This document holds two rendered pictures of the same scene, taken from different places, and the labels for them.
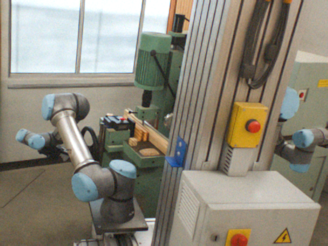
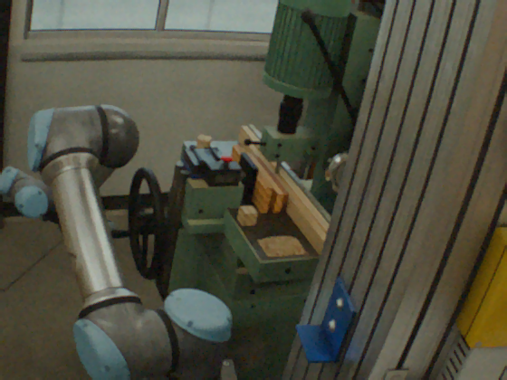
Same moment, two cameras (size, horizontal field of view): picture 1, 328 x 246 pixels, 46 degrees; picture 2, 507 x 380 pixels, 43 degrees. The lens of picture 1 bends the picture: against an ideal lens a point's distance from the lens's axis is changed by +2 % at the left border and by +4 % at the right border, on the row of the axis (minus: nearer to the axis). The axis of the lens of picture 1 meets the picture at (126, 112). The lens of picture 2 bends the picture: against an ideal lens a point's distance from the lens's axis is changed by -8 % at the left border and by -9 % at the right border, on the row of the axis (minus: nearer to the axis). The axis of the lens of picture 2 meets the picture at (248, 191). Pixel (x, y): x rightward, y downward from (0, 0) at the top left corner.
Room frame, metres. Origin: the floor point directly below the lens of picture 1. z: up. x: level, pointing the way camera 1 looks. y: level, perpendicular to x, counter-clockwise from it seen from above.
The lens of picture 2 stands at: (0.50, -0.07, 1.77)
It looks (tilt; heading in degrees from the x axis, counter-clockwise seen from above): 28 degrees down; 1
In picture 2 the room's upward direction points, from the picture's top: 12 degrees clockwise
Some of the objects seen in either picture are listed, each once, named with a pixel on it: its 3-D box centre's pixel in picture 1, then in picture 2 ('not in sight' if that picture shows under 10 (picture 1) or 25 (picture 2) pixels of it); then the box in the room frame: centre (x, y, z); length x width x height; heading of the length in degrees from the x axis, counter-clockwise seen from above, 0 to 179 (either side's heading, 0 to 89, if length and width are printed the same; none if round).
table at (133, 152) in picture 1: (126, 139); (234, 203); (2.10, -0.02, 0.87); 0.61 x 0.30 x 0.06; 28
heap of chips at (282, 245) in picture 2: (149, 150); (282, 243); (1.89, -0.15, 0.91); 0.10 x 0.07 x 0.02; 118
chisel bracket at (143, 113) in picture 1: (147, 113); (290, 147); (2.17, -0.13, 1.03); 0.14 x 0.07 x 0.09; 118
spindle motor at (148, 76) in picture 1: (152, 61); (308, 30); (2.16, -0.11, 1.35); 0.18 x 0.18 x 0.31
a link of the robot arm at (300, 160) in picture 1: (297, 157); not in sight; (1.59, -0.78, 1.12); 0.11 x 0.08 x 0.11; 30
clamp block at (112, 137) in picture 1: (114, 133); (206, 188); (2.06, 0.06, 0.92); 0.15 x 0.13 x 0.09; 28
